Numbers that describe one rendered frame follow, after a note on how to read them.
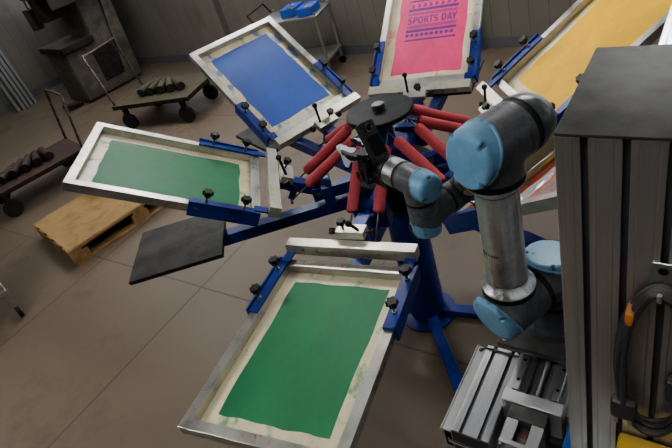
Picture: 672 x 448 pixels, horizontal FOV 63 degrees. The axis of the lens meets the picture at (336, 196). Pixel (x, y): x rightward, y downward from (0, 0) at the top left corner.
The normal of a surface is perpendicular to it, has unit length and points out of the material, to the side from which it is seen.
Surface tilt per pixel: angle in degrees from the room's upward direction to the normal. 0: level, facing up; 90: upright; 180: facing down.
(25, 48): 90
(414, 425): 0
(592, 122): 0
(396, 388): 0
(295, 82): 32
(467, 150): 82
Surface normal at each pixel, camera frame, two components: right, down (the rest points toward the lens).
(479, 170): -0.83, 0.38
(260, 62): 0.09, -0.52
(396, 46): -0.41, -0.36
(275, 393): -0.26, -0.80
